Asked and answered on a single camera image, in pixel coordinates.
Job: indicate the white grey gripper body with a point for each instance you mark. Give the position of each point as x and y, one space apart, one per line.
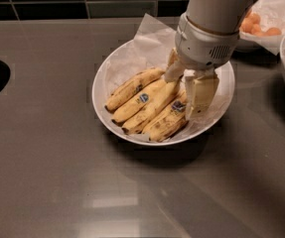
204 48

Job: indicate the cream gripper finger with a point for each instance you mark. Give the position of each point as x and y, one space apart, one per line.
174 69
201 86

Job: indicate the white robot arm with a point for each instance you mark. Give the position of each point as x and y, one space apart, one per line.
210 31

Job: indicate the middle spotted banana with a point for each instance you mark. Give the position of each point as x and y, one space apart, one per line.
166 94

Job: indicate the spotted banana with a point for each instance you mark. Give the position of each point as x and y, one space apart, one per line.
131 87
166 94
166 125

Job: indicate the white paper liner in bowl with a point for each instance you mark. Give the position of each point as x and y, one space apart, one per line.
151 47

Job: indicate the top left spotted banana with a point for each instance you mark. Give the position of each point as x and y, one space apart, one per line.
131 87

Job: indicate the rightmost spotted banana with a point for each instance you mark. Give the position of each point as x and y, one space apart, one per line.
166 125

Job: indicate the white bowl with oranges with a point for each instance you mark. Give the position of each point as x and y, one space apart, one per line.
249 43

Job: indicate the pile of small orange fruits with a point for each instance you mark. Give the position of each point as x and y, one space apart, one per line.
251 25

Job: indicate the white paper under oranges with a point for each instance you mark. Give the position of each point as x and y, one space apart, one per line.
272 13

